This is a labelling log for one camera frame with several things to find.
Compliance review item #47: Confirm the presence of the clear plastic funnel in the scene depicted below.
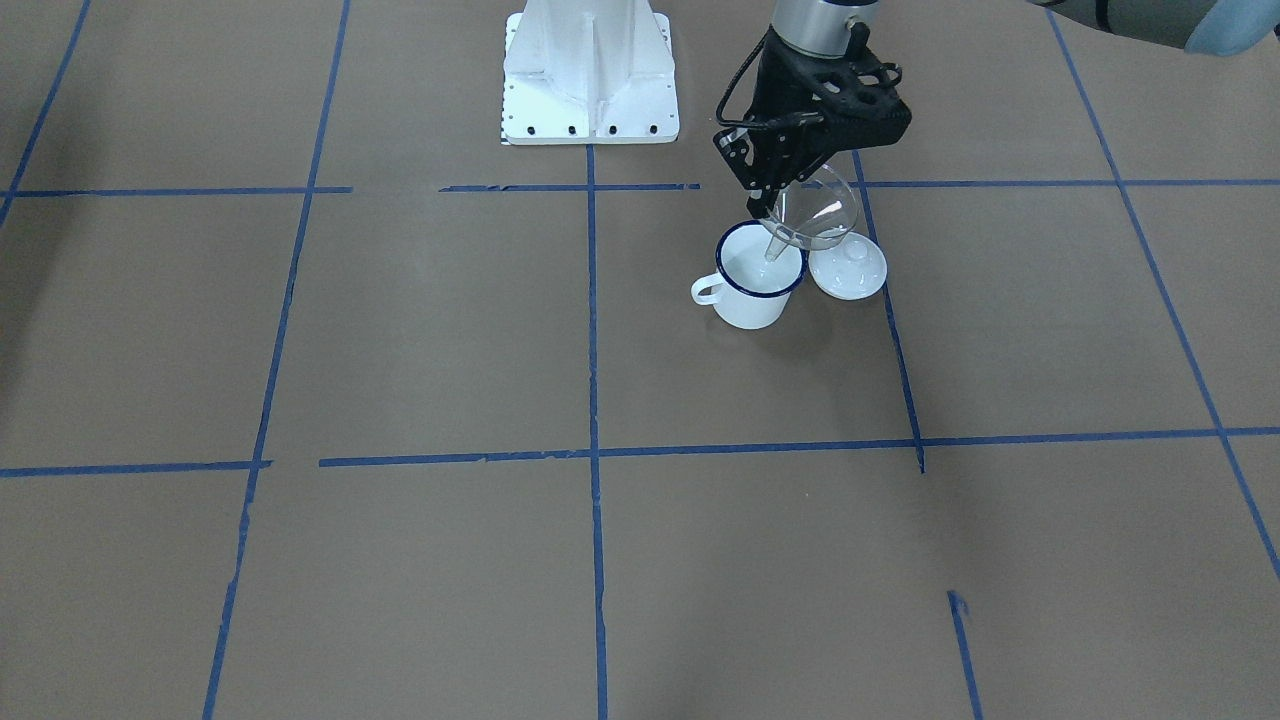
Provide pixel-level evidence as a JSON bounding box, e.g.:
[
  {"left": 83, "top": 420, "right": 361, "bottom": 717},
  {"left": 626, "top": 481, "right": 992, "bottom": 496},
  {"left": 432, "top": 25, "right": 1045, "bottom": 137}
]
[{"left": 762, "top": 164, "right": 861, "bottom": 263}]

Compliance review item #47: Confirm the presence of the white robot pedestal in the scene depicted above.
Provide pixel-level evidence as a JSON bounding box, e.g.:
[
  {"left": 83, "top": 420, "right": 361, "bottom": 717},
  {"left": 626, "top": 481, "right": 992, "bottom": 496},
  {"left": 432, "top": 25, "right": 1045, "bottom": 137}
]
[{"left": 500, "top": 1, "right": 681, "bottom": 146}]

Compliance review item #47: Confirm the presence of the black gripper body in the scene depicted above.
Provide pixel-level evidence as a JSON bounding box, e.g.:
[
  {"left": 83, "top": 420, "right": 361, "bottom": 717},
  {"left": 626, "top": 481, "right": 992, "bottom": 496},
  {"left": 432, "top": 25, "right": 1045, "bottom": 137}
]
[{"left": 713, "top": 40, "right": 841, "bottom": 191}]

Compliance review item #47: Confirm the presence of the white cup lid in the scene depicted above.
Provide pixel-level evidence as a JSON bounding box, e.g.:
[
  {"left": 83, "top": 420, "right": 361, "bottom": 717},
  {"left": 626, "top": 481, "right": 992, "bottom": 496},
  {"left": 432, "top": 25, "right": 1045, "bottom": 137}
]
[{"left": 806, "top": 233, "right": 888, "bottom": 301}]

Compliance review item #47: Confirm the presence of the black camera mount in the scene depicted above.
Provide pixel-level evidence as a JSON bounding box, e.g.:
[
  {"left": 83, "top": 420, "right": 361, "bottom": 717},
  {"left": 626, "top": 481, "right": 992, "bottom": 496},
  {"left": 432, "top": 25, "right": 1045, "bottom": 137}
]
[{"left": 794, "top": 47, "right": 913, "bottom": 158}]

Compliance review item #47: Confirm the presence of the white enamel cup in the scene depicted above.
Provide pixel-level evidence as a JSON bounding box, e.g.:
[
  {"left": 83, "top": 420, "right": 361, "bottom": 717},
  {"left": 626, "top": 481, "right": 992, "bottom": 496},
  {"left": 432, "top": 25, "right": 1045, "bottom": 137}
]
[{"left": 690, "top": 222, "right": 806, "bottom": 331}]

